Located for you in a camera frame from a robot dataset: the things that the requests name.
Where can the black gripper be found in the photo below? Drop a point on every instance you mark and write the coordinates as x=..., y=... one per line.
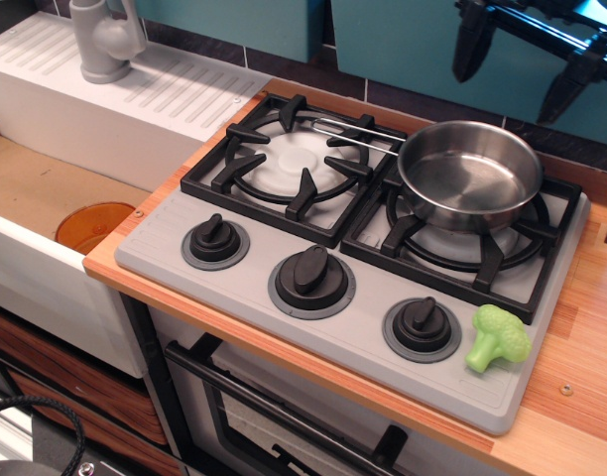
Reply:
x=564, y=29

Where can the stainless steel pot with handle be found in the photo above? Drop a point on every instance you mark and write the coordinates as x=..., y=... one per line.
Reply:
x=459, y=176

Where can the green toy cauliflower floret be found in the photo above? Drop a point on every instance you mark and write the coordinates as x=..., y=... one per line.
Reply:
x=499, y=334

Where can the black right stove knob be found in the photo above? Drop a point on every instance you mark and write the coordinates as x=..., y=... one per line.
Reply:
x=422, y=330

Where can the black stove knob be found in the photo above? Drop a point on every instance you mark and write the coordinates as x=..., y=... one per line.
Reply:
x=312, y=284
x=215, y=244
x=422, y=330

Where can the grey toy stove top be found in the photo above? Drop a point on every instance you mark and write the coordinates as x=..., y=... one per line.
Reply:
x=352, y=338

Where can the black middle stove knob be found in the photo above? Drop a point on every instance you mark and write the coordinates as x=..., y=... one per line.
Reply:
x=312, y=284

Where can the black left stove knob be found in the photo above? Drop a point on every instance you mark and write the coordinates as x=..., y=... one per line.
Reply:
x=215, y=244

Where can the black right burner grate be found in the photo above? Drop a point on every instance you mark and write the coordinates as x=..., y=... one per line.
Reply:
x=521, y=268

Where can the black burner grate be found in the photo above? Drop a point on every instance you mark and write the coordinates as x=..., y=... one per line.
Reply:
x=296, y=167
x=521, y=268

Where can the black left burner grate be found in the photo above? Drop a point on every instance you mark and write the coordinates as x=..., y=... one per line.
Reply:
x=296, y=167

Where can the grey toy faucet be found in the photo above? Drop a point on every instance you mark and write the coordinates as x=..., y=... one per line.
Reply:
x=106, y=45

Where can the white toy sink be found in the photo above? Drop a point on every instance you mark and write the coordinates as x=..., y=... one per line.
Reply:
x=66, y=143

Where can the orange plastic plate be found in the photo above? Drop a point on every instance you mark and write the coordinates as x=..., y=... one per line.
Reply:
x=85, y=228

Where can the wooden drawer fronts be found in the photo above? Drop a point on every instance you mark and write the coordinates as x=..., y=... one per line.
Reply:
x=115, y=409

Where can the oven door with black handle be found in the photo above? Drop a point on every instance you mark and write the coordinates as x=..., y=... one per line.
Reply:
x=269, y=421

